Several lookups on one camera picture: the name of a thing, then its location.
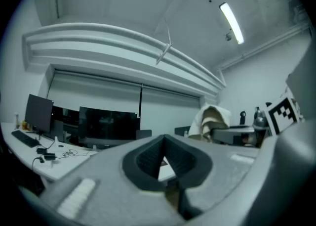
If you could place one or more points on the black power adapter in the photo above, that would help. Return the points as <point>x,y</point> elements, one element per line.
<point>50,156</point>
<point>42,150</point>

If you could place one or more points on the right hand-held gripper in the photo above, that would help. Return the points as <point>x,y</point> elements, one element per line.
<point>284,116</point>

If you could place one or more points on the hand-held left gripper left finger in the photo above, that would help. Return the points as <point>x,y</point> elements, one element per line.
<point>103,170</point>

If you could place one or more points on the white wall conduit pipe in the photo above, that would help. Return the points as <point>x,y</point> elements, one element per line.
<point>261,47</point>

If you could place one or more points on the slim white bottle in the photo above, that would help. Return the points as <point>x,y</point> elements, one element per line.
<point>16,121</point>

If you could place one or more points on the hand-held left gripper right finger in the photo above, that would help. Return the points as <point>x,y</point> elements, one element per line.
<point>222,170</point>

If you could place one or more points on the small black monitor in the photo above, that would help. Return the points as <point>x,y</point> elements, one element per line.
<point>38,112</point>

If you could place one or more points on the white ceiling pipe bracket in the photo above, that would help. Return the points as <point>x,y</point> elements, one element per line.
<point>163,53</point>

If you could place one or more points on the black keyboard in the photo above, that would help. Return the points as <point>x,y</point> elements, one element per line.
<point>24,138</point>

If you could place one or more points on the long ceiling light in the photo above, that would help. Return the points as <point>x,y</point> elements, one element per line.
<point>232,22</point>

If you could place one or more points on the large black monitor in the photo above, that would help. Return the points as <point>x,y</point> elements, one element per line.
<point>108,126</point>

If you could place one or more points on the ceiling sprinkler fitting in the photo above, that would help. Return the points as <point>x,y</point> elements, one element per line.
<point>228,36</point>

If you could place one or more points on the black power plug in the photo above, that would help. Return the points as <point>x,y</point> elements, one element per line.
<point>40,160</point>

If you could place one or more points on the small orange items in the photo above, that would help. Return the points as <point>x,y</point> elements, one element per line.
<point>25,125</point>

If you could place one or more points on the white roller blind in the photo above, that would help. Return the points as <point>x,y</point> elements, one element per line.
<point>96,89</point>
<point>170,111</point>

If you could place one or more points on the grey desk divider panel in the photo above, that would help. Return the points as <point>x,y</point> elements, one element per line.
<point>58,129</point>
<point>144,133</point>
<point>182,130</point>

